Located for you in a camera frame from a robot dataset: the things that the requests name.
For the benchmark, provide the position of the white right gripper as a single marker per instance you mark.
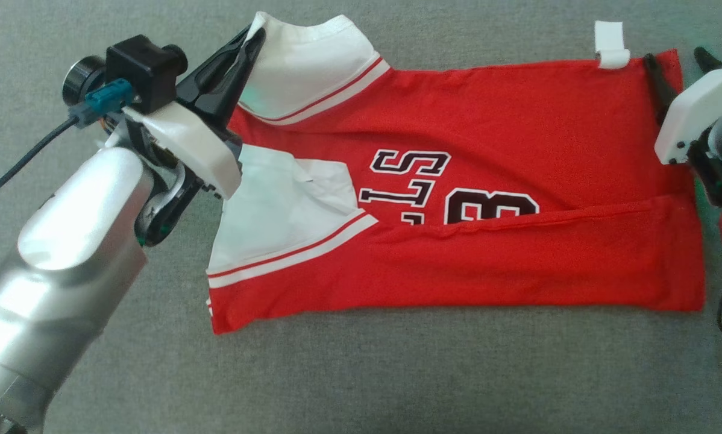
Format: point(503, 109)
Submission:
point(692, 114)

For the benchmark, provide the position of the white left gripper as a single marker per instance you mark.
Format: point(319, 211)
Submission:
point(192, 150)

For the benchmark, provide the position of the red white basketball jersey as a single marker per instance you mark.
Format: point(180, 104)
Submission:
point(517, 265)

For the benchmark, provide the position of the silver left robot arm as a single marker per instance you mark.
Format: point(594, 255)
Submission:
point(65, 259)

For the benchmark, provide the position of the grey fabric sofa seat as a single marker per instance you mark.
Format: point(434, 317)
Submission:
point(397, 386)

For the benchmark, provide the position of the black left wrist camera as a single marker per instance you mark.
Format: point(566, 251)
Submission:
point(138, 60)

